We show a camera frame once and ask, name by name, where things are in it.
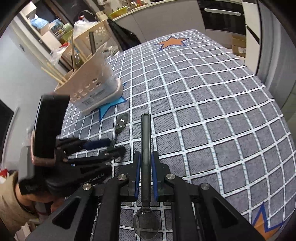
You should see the black handled spoon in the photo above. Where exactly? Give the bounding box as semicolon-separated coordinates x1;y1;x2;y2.
110;113;129;148
133;113;159;240
89;32;96;55

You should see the person's left hand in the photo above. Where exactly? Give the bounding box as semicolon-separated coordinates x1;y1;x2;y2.
15;183;65;213

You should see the beige plastic utensil holder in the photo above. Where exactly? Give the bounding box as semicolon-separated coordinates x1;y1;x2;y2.
55;44;123;115

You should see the checkered grey tablecloth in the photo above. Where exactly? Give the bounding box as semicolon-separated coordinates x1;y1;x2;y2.
61;30;295;240

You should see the beige flower pattern basket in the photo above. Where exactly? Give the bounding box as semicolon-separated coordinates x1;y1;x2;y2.
62;18;114;61

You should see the black garbage bag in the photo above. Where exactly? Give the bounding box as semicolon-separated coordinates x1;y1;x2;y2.
107;18;141;51

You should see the green yellow colander basket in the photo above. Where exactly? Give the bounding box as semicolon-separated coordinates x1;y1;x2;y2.
108;6;128;19

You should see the cardboard box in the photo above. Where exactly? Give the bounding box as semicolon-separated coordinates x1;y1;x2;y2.
232;35;246;58

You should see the built-in black oven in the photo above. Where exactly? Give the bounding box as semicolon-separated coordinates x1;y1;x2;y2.
197;1;246;35

